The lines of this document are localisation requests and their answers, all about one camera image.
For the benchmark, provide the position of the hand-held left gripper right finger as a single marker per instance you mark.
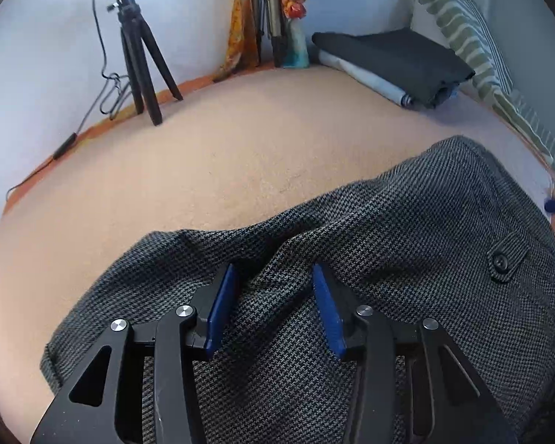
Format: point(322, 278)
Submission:
point(325, 306)

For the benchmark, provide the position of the black folded pants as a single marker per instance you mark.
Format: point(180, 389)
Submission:
point(397, 58)

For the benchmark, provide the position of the grey houndstooth pants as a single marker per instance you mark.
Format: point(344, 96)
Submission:
point(397, 249)

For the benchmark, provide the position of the light grey folded cloth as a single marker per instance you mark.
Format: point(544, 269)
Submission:
point(370, 78)

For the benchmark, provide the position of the black tripod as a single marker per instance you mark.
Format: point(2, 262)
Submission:
point(138, 55)

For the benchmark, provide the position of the peach bed sheet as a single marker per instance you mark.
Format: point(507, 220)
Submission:
point(212, 162)

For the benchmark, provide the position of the orange patterned cloth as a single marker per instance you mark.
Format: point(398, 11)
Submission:
point(238, 23)

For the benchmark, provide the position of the green striped pillow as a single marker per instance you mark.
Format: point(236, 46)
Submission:
point(471, 41)

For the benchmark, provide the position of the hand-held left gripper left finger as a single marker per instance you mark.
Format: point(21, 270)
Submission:
point(224, 297)

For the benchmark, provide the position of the folded tripod legs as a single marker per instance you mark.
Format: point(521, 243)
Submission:
point(270, 9)

